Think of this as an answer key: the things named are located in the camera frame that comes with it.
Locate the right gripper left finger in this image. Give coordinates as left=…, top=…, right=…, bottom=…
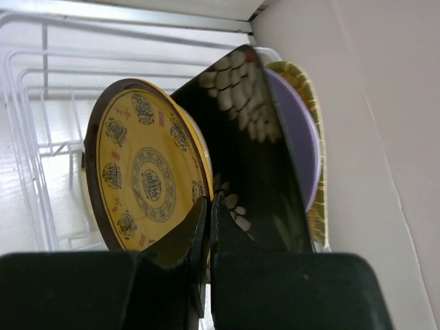
left=147, top=197, right=208, bottom=316

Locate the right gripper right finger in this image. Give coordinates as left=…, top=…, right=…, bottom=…
left=210, top=195, right=261, bottom=329

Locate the brown yellow round plate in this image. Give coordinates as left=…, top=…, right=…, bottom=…
left=85, top=78, right=214, bottom=253

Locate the black floral square plate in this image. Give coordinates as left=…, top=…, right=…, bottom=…
left=172, top=45, right=314, bottom=253

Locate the yellow woven square plate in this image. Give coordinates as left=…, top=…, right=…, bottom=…
left=265, top=61, right=330, bottom=252

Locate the cream plate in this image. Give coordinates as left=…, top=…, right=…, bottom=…
left=181, top=108, right=212, bottom=175

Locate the purple round plate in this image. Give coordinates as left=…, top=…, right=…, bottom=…
left=265, top=69, right=322, bottom=211

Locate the white wire dish rack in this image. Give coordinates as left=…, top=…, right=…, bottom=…
left=0, top=12, right=286, bottom=254

